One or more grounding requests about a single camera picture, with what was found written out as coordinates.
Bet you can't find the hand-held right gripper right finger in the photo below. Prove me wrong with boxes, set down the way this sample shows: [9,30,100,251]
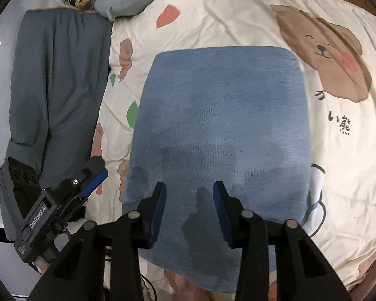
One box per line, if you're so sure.
[213,180,353,301]

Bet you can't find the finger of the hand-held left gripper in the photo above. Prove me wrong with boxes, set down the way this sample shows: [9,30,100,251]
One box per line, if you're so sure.
[62,155,109,199]

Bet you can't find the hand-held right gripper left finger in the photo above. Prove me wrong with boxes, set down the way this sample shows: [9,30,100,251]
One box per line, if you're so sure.
[28,181,167,301]

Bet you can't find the light blue denim pants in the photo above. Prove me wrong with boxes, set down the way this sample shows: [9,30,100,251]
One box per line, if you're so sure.
[122,46,312,293]

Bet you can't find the cream bear print blanket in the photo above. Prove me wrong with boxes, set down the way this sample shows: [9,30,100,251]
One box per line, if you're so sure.
[91,0,376,301]

